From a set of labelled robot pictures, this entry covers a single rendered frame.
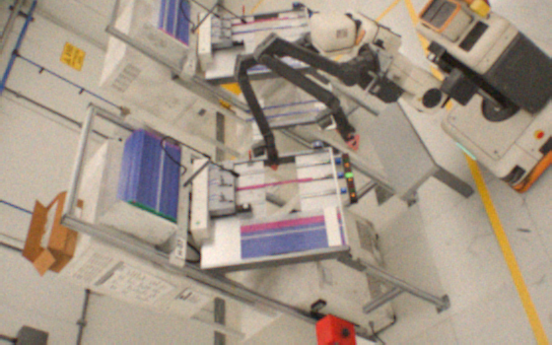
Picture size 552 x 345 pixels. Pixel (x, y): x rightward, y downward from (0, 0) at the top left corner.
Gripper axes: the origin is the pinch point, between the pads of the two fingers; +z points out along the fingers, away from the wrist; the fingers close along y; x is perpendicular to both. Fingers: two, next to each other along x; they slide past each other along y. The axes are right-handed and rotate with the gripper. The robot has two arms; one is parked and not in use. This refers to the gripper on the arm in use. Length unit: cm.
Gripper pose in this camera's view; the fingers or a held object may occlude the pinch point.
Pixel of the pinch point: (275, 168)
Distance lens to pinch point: 343.0
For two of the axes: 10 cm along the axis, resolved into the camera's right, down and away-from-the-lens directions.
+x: 9.9, -1.4, -0.5
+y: 0.7, 7.4, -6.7
